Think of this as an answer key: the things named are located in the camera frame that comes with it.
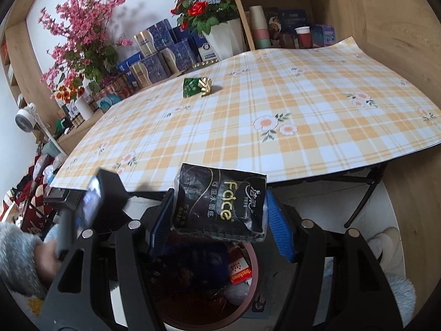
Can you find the black tissue pack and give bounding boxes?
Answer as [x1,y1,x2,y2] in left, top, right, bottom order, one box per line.
[171,163,268,244]

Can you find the red rose bouquet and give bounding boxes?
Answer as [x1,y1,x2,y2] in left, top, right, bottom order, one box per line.
[170,0,238,35]

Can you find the white fan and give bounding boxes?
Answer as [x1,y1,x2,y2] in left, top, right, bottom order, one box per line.
[14,103,68,156]

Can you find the white angular vase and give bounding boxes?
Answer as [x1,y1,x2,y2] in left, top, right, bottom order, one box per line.
[201,19,247,61]

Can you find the blue white flat box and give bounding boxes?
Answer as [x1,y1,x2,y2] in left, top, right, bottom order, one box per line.
[117,52,145,73]

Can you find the red white argyle blanket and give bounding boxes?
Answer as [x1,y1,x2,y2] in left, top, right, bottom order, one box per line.
[0,155,59,235]

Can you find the yellow checkered tablecloth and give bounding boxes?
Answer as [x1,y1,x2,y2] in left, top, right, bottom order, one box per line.
[52,36,441,194]

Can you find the red cup white lid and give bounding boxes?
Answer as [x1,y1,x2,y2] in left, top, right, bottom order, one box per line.
[295,26,313,49]

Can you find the blue book box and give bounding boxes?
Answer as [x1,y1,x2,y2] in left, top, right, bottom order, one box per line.
[278,9,308,35]

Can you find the green gold wrapper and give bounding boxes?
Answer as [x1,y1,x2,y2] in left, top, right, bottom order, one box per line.
[182,76,212,98]

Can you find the orange artificial flowers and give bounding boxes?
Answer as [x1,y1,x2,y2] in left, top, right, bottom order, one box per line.
[52,79,85,104]

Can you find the white blue carton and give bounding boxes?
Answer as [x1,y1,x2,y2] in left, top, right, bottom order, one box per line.
[191,31,221,63]

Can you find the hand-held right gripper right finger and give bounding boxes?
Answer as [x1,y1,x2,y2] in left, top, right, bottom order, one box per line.
[267,187,405,331]

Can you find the small blue box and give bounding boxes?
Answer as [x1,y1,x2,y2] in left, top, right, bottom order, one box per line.
[312,24,335,47]

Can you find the black stool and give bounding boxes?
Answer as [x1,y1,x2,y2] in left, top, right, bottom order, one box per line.
[43,187,74,203]

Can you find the white cylindrical vase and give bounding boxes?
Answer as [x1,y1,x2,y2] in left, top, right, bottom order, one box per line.
[74,97,94,121]

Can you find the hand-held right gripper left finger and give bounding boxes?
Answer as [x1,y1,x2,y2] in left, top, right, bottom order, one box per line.
[43,189,176,331]

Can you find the stack of pastel cups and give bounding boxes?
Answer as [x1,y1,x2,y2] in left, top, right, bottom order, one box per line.
[249,5,271,49]

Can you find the person's left forearm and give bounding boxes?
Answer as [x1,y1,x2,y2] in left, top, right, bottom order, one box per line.
[0,221,47,299]

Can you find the dark blue box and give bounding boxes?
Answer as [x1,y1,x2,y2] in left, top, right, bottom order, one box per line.
[172,26,193,47]

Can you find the black folding table frame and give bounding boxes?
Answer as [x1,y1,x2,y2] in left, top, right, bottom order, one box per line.
[272,164,390,229]

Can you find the beige plush slipper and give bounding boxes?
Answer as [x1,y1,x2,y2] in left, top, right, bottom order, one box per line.
[367,227,401,259]

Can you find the red white cigarette box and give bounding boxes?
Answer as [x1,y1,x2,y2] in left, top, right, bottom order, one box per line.
[228,258,253,286]

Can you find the pink blossom arrangement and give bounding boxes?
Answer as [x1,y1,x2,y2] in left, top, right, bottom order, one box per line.
[38,0,133,92]

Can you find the brown plastic bin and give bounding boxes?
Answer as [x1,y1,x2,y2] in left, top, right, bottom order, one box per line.
[110,238,267,331]

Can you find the white plastic lid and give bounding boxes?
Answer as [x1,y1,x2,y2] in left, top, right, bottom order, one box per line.
[227,281,252,304]

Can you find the person's left hand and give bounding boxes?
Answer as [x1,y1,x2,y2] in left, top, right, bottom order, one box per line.
[34,239,64,283]

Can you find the gold blue gift box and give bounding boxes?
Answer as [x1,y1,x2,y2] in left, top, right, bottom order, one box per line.
[129,53,171,88]
[158,39,197,74]
[134,19,176,56]

